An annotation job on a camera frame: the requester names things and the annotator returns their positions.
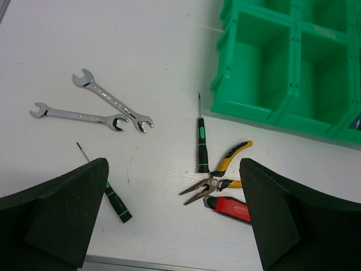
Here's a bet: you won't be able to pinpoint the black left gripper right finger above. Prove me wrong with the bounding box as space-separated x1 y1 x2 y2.
239 158 360 270

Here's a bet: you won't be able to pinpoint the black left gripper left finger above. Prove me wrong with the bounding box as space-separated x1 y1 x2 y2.
1 158 109 270

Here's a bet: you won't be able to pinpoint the blue red screwdriver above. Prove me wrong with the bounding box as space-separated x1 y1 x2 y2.
349 114 361 131

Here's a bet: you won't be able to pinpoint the red black utility knife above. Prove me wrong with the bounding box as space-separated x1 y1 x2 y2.
203 195 251 224

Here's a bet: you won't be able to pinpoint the silver open-end wrench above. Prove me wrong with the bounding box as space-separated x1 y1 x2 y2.
29 102 129 132
72 68 154 133

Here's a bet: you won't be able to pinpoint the green six-compartment bin tray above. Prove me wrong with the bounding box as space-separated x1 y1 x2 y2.
210 1 360 145

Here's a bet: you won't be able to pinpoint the aluminium front rail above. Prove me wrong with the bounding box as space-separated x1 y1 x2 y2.
79 255 209 271

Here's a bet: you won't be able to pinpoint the yellow handle needle-nose pliers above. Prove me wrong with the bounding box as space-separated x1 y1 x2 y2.
179 140 253 206

